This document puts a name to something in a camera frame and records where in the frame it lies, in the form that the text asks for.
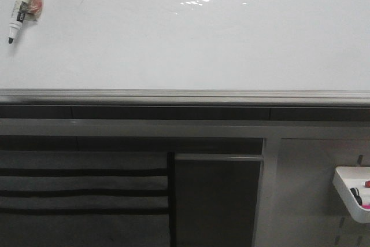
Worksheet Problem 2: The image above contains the white whiteboard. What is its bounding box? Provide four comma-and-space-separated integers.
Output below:
1, 0, 369, 91

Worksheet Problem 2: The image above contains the black capped marker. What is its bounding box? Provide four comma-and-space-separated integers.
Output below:
350, 187, 362, 206

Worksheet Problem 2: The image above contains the aluminium whiteboard frame rail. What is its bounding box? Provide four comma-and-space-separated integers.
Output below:
1, 89, 369, 107

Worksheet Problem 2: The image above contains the white pegboard panel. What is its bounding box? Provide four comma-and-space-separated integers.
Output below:
271, 139, 369, 246

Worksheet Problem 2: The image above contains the dark grey panel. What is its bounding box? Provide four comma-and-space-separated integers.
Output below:
175, 155, 261, 246

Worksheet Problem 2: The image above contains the black white dry-erase marker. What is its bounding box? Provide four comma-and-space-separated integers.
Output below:
8, 0, 43, 44

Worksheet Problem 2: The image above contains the white plastic marker tray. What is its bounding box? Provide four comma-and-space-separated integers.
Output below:
332, 166, 369, 224

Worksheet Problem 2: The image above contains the grey fabric pocket organizer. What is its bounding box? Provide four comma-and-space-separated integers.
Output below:
1, 151, 172, 246

